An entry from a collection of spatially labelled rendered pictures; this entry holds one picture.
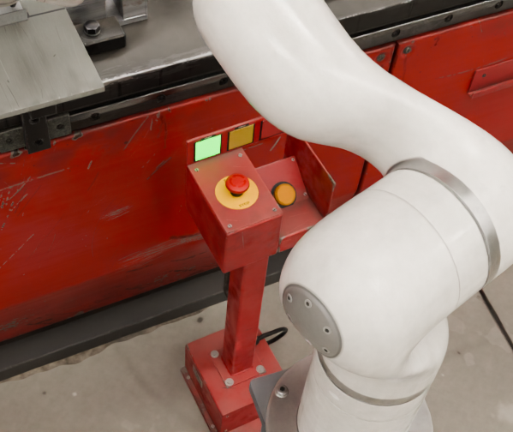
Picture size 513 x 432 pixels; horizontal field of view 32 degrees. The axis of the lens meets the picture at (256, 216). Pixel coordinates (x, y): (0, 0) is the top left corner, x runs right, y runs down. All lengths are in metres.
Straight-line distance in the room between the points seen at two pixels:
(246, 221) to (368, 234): 0.81
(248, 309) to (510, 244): 1.13
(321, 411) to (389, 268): 0.30
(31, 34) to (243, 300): 0.67
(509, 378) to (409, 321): 1.66
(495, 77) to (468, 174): 1.38
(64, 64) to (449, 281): 0.83
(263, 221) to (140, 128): 0.31
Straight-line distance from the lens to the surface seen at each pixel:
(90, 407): 2.16
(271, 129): 1.56
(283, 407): 1.04
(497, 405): 2.28
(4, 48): 1.42
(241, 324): 1.85
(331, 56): 0.71
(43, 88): 1.35
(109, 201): 1.77
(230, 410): 2.02
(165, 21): 1.64
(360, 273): 0.65
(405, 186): 0.71
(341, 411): 0.90
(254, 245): 1.51
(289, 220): 1.56
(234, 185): 1.47
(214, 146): 1.52
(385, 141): 0.74
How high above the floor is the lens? 1.95
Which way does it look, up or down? 53 degrees down
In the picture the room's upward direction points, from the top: 7 degrees clockwise
